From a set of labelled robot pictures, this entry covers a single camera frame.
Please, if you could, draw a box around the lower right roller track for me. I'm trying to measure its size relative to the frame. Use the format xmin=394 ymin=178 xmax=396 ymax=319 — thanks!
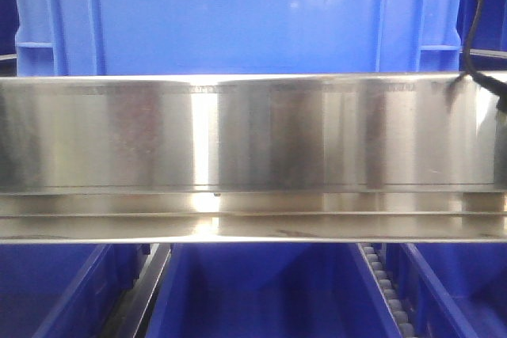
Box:
xmin=357 ymin=242 xmax=415 ymax=337

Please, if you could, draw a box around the black cable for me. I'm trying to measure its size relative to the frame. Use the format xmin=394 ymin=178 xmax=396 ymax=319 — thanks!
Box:
xmin=462 ymin=0 xmax=507 ymax=113

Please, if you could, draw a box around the upper left dark blue bin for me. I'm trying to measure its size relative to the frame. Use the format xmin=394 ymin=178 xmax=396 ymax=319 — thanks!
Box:
xmin=0 ymin=0 xmax=19 ymax=55

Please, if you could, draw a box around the dark blue bin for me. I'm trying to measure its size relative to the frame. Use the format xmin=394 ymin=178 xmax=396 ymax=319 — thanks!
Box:
xmin=147 ymin=243 xmax=401 ymax=337
xmin=457 ymin=0 xmax=506 ymax=51
xmin=0 ymin=0 xmax=19 ymax=55
xmin=379 ymin=243 xmax=506 ymax=337
xmin=1 ymin=244 xmax=151 ymax=337

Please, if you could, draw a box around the upper right dark blue bin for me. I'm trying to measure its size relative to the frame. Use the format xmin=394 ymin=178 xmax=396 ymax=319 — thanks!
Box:
xmin=457 ymin=0 xmax=506 ymax=51

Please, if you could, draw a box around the lower left dark blue bin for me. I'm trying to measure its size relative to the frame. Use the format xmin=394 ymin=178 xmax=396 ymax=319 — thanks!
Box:
xmin=1 ymin=244 xmax=151 ymax=337

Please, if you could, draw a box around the lower middle dark blue bin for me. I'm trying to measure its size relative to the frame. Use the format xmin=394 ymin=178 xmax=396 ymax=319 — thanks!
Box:
xmin=147 ymin=243 xmax=401 ymax=337

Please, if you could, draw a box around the stainless steel shelf front beam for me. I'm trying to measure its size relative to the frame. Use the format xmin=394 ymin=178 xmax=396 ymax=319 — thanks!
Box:
xmin=1 ymin=72 xmax=506 ymax=243

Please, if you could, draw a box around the lower right dark blue bin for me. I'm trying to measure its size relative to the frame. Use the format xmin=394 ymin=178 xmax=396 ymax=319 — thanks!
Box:
xmin=379 ymin=243 xmax=506 ymax=337

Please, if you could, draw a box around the lower left metal rail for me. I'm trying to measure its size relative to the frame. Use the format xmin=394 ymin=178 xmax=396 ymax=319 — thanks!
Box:
xmin=99 ymin=244 xmax=171 ymax=337

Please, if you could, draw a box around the large light blue bin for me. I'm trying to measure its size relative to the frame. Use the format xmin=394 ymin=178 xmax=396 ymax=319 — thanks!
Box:
xmin=15 ymin=0 xmax=461 ymax=76

